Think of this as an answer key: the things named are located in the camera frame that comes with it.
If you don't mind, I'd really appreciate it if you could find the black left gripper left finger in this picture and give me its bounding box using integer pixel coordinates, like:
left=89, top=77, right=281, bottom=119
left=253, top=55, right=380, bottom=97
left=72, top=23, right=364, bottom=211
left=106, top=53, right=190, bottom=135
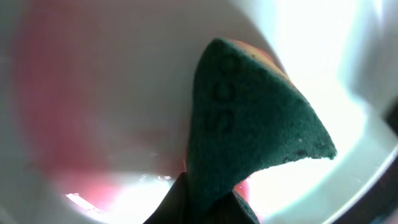
left=144, top=172, right=188, bottom=224

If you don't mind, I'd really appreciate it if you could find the mint plate with red streak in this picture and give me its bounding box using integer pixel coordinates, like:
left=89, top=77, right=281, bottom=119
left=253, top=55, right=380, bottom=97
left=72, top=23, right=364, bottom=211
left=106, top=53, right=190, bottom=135
left=1, top=1, right=397, bottom=223

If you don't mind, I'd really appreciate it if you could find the green sponge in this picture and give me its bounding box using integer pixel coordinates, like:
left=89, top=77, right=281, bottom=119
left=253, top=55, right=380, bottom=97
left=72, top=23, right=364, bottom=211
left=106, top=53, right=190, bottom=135
left=188, top=39, right=337, bottom=212

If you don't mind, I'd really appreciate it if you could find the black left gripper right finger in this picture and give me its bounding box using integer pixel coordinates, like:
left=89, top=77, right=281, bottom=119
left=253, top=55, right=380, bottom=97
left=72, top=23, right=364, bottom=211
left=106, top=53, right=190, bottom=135
left=214, top=190, right=259, bottom=224

